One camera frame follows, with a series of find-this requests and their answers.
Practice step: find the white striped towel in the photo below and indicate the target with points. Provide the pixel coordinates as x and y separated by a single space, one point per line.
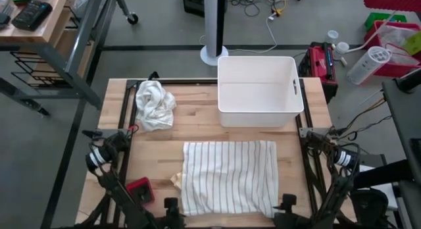
230 179

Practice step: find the cardboard under workbench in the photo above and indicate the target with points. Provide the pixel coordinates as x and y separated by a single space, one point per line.
56 51

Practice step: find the red black tool bag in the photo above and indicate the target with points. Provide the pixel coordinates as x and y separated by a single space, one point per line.
317 66

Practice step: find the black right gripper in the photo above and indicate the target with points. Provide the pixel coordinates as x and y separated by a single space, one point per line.
289 219

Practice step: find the black tube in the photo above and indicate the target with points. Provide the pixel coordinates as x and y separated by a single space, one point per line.
409 81

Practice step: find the translucent plastic bag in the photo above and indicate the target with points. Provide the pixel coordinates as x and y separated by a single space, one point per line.
82 2

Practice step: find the black round object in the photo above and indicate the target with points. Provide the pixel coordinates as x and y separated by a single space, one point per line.
3 18

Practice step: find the wooden workbench top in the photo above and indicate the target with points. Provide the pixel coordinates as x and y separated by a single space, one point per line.
39 28

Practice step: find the small red black device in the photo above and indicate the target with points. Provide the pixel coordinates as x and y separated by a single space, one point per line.
141 191

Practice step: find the clear cylindrical container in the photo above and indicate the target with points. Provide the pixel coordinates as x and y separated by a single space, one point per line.
368 66

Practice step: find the green plastic crate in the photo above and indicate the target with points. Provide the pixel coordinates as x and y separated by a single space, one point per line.
378 17

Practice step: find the green plastic block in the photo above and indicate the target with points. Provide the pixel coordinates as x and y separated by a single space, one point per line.
413 43

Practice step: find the grey metal workbench frame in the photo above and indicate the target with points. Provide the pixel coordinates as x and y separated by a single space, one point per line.
84 31

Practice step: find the white plastic bin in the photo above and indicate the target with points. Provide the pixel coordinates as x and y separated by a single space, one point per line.
260 87

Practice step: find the black caster wheel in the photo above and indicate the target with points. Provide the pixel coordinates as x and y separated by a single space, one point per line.
132 18

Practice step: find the black aluminium table frame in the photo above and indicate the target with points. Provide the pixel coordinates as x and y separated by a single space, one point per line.
184 81

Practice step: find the red plastic crate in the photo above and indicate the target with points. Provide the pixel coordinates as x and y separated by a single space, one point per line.
394 71

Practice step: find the yellow power plug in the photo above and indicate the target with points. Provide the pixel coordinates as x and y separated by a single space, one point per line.
279 12

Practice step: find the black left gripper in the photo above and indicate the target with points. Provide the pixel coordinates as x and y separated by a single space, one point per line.
172 216

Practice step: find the white paper sheet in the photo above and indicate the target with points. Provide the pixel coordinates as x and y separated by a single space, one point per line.
363 169

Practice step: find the yellow checked towel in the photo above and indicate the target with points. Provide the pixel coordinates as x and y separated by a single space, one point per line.
177 181

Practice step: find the red ribbed panel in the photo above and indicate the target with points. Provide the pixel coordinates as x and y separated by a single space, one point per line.
391 0

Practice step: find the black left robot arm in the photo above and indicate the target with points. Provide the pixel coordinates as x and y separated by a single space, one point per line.
115 189

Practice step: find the black floor box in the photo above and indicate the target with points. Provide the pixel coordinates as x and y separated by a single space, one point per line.
192 3

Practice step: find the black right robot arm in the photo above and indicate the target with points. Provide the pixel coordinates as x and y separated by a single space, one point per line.
338 189

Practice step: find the clear plastic bag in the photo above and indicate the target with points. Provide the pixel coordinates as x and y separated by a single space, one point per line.
393 35

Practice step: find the white black floor column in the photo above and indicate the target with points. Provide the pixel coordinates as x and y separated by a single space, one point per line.
210 25

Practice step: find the black remote control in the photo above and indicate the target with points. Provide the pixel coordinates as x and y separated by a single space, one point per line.
31 14

